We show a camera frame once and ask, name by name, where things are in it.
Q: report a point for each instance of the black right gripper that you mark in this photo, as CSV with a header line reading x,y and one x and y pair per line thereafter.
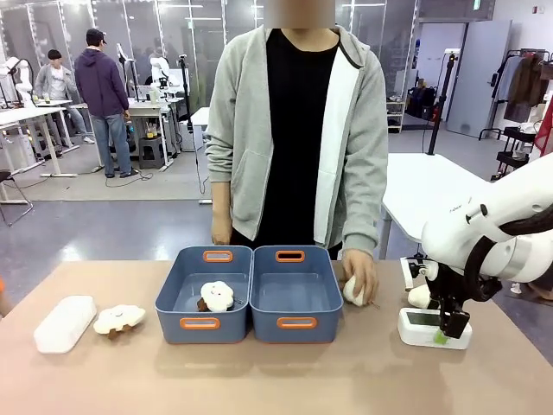
x,y
447,289

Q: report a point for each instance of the white digital clock with screen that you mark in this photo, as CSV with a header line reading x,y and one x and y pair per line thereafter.
x,y
417,330

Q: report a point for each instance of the white cloud plush toy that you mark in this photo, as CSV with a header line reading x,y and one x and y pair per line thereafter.
x,y
419,297
353,291
118,319
217,296

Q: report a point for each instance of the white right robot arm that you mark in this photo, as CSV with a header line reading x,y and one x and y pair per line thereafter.
x,y
475,225

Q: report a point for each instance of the person's right forearm grey sleeve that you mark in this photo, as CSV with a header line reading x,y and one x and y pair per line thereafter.
x,y
220,173

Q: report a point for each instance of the person's left forearm grey sleeve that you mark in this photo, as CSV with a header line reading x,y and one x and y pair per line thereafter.
x,y
367,203

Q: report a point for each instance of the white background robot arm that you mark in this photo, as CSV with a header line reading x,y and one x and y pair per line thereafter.
x,y
160,73
15,82

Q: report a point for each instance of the white rounded digital clock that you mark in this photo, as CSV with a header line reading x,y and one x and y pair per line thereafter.
x,y
65,324

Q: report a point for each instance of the person's left hand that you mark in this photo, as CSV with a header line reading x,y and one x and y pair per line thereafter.
x,y
363,270

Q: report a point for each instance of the person's right hand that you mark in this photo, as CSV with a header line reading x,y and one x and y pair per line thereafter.
x,y
221,229

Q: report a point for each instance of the white side table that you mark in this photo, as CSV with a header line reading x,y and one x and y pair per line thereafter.
x,y
427,186

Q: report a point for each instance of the black utility cart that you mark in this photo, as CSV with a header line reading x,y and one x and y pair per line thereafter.
x,y
514,151

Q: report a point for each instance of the black tripod stand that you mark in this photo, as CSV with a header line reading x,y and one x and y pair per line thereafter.
x,y
440,104

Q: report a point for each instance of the red cloth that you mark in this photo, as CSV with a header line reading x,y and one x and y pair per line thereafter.
x,y
546,125

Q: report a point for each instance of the person torso in grey hoodie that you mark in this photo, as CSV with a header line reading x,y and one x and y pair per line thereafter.
x,y
298,138

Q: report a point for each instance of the grey door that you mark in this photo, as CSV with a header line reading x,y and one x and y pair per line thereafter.
x,y
477,78

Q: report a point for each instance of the clothes rack with coats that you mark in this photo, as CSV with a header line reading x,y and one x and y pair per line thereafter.
x,y
525,82

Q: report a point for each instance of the grey plastic step stool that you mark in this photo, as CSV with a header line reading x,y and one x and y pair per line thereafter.
x,y
151,153

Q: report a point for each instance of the white workbench with equipment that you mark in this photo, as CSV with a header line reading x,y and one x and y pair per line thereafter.
x,y
151,112

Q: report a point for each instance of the man in purple hoodie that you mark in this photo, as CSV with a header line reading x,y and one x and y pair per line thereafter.
x,y
103,91

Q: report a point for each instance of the black folding chair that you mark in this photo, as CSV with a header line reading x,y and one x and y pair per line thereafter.
x,y
13,194

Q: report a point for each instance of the man in grey sweater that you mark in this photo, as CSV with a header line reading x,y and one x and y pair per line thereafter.
x,y
56,82

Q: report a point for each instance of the white desk with metal legs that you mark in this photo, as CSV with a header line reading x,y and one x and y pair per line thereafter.
x,y
30,125

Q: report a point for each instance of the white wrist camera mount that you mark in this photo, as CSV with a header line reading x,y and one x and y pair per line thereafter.
x,y
417,270

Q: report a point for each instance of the black camera tripod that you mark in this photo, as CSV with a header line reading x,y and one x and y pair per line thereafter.
x,y
188,95

